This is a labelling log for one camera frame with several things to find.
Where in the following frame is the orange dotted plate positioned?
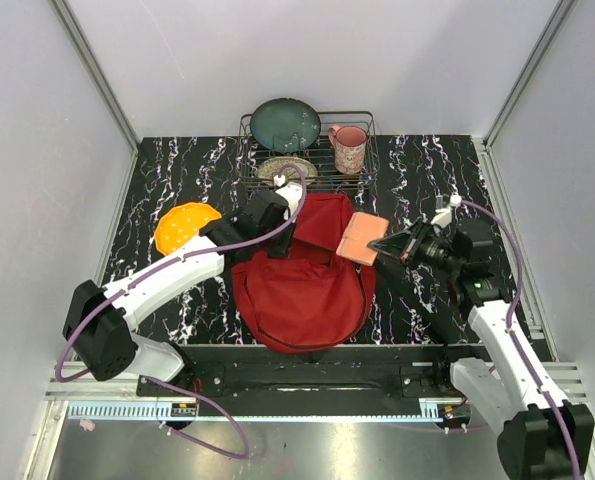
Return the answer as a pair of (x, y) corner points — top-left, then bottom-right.
(154, 202), (222, 256)

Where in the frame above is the pink leather wallet notebook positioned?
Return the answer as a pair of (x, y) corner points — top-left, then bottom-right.
(336, 212), (389, 266)

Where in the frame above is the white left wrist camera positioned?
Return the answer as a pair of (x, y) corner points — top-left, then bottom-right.
(272, 174), (303, 219)

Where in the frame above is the pink patterned mug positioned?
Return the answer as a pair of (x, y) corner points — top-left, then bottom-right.
(328, 125), (368, 175)

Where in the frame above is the aluminium frame rail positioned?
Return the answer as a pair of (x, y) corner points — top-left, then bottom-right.
(50, 0), (141, 146)

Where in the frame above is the beige patterned small plate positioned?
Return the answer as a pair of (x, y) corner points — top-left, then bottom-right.
(256, 156), (318, 185)

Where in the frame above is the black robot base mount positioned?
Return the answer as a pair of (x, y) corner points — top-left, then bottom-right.
(169, 344), (488, 421)

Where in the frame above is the red backpack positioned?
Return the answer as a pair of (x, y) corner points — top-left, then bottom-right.
(232, 193), (377, 354)

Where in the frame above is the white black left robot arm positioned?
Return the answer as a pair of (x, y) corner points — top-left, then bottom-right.
(63, 182), (305, 396)

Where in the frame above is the black wire dish rack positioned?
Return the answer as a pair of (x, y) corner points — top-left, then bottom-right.
(236, 111), (380, 194)

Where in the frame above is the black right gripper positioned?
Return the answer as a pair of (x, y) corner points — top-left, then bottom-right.
(369, 217), (463, 275)

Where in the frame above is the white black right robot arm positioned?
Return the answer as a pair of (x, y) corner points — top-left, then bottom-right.
(368, 219), (595, 479)

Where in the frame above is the dark teal plate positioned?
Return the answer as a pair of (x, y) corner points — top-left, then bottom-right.
(250, 98), (322, 154)

